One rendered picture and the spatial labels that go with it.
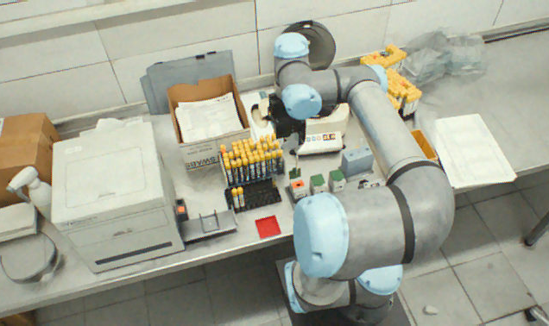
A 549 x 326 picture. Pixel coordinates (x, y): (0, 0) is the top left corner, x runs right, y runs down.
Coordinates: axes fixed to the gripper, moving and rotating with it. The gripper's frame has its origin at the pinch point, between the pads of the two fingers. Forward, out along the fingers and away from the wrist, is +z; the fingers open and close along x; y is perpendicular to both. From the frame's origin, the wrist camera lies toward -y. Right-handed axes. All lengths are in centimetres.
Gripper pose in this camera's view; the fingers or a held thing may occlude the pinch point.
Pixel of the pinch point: (297, 144)
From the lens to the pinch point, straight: 123.1
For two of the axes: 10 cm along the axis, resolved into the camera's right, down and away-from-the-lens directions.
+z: 0.3, 6.1, 8.0
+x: 3.1, 7.5, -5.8
